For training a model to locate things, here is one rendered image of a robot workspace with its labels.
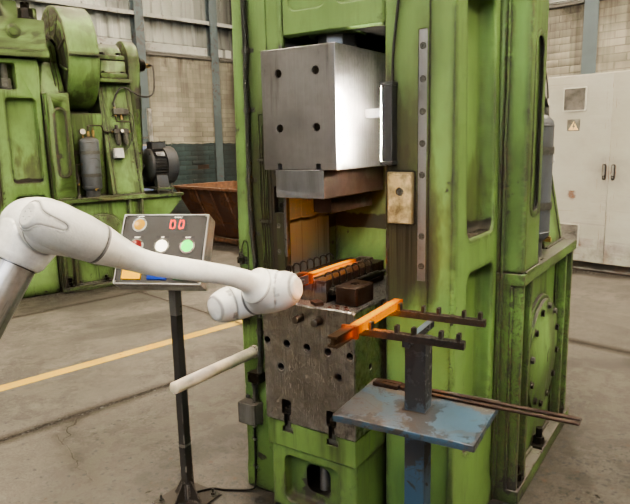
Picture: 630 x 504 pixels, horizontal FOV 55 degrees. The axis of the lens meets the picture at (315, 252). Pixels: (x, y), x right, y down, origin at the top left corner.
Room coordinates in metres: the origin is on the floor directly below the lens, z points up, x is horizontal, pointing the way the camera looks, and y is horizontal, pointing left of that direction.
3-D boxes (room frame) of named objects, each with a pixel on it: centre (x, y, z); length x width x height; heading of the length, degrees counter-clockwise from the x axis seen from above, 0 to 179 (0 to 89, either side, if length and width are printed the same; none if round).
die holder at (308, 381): (2.22, -0.12, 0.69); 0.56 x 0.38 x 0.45; 146
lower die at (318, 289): (2.25, -0.07, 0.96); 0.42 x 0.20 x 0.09; 146
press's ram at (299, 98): (2.22, -0.11, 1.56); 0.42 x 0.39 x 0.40; 146
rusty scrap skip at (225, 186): (9.12, 1.10, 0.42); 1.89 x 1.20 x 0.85; 45
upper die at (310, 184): (2.25, -0.07, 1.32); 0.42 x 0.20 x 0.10; 146
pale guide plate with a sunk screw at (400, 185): (2.00, -0.29, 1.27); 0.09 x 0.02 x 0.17; 56
